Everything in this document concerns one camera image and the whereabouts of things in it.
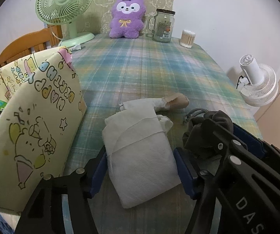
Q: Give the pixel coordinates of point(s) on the white standing fan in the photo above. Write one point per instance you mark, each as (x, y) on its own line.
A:
(259, 85)

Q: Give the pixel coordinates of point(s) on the olive cartoon print board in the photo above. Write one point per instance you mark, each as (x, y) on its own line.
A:
(101, 0)

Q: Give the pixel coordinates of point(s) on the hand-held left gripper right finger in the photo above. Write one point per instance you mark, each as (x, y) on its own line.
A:
(185, 170)

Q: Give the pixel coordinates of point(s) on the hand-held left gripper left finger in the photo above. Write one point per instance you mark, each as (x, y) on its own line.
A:
(97, 175)

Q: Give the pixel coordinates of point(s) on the cotton swab container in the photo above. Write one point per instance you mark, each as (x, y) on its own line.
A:
(187, 39)

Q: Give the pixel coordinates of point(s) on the white cloth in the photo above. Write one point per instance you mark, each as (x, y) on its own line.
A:
(140, 156)

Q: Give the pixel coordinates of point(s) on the green desk fan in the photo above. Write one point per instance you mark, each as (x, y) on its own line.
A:
(64, 2)

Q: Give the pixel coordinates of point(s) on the glass jar with dark lid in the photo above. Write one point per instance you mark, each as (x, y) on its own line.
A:
(163, 26)

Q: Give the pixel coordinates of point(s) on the purple plush toy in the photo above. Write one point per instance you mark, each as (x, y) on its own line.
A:
(127, 19)

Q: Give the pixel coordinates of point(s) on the yellow cartoon print storage box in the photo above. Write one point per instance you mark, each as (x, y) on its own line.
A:
(37, 117)

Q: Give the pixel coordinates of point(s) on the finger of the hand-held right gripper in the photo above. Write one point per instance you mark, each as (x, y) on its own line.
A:
(215, 136)
(249, 139)

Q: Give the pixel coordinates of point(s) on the rolled beige and white sock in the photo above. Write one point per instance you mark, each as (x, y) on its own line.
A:
(176, 101)

